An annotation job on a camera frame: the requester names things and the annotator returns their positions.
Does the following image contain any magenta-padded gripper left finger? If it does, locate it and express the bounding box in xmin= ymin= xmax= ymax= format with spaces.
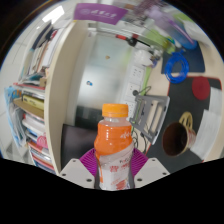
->
xmin=59 ymin=148 xmax=101 ymax=190

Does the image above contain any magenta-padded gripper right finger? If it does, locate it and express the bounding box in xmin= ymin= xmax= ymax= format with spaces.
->
xmin=128 ymin=148 xmax=171 ymax=190

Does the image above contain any orange drink bottle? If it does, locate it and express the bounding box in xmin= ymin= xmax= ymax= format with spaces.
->
xmin=93 ymin=103 xmax=134 ymax=192

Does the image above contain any brown mug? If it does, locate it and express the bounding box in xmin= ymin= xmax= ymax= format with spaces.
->
xmin=161 ymin=111 xmax=198 ymax=158

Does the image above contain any grey metal laptop stand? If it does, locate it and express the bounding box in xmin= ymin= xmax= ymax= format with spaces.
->
xmin=129 ymin=93 xmax=171 ymax=146

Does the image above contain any white paper sheet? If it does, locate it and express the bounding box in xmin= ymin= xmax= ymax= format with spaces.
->
xmin=191 ymin=87 xmax=224 ymax=159

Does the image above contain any black red-edged desk mat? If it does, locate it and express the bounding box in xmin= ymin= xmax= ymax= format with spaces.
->
xmin=145 ymin=75 xmax=224 ymax=164

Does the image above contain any wooden shelf with books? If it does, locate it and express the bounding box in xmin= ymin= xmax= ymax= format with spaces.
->
xmin=3 ymin=19 xmax=89 ymax=176

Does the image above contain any small white jar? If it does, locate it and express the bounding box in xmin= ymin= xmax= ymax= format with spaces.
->
xmin=134 ymin=49 xmax=158 ymax=68

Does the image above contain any dark blue mat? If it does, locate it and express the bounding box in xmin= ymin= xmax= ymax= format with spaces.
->
xmin=161 ymin=39 xmax=207 ymax=75

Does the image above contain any dark wine bottle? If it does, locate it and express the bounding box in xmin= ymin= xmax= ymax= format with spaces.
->
xmin=114 ymin=32 xmax=161 ymax=48

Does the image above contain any crumpled white tissue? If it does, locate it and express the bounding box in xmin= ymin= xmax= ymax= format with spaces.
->
xmin=184 ymin=18 xmax=218 ymax=43

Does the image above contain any purple hanging banner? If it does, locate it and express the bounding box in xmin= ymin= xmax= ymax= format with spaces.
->
xmin=73 ymin=2 xmax=129 ymax=25

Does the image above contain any white wall socket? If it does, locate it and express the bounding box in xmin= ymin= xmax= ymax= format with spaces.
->
xmin=126 ymin=99 xmax=136 ymax=115
xmin=125 ymin=83 xmax=141 ymax=101
xmin=129 ymin=64 xmax=144 ymax=83

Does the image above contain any coiled blue cable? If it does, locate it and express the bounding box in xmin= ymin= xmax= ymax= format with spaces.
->
xmin=164 ymin=50 xmax=190 ymax=84

